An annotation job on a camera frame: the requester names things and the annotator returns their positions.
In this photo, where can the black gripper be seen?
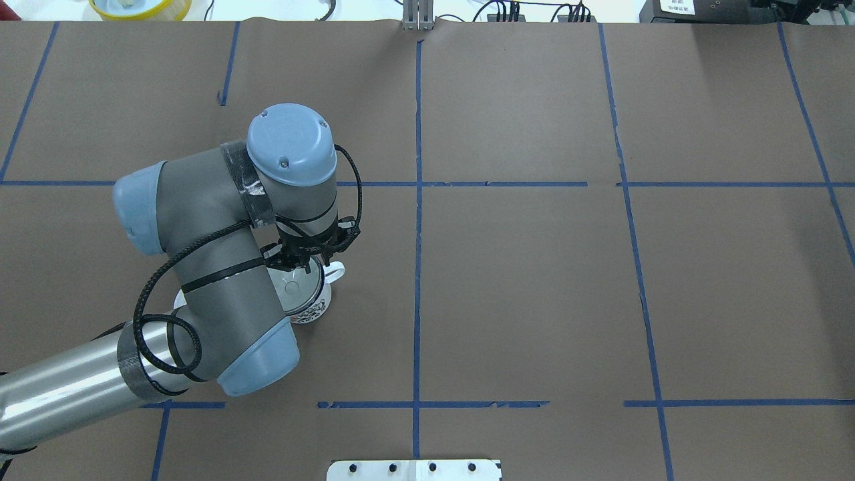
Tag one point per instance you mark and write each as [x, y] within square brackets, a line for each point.
[292, 256]

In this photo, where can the white cup lid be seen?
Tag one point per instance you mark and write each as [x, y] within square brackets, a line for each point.
[179, 301]

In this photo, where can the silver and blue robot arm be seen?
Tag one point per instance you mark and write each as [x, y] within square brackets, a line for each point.
[247, 228]

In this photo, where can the white enamel cup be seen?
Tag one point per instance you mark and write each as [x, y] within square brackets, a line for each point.
[323, 303]

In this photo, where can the yellow tape roll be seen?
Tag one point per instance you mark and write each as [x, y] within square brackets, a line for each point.
[141, 10]

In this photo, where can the black desktop box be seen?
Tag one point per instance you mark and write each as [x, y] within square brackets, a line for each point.
[716, 12]

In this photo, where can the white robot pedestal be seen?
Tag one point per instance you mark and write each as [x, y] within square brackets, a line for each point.
[436, 469]

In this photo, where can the aluminium frame post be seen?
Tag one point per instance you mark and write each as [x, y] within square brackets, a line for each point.
[418, 15]

